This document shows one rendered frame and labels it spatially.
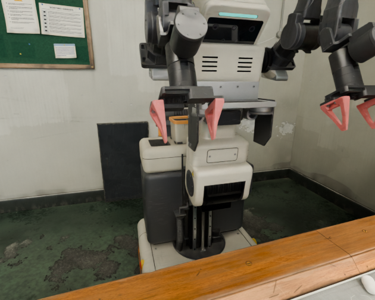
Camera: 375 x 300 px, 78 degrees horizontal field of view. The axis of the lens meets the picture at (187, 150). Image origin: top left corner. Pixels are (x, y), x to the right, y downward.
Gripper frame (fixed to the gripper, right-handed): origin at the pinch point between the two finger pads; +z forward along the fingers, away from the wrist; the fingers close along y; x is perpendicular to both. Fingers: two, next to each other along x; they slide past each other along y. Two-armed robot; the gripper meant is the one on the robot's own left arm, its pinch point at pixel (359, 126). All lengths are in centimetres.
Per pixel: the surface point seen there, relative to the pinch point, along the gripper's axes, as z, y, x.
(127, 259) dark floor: 50, -60, 122
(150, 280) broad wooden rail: 25, -53, 2
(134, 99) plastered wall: -74, -45, 156
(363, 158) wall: 3, 130, 103
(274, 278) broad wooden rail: 27.4, -31.6, -2.7
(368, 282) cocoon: 30.1, -15.4, -6.6
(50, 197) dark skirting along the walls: 3, -125, 193
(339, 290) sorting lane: 31.2, -20.1, -4.7
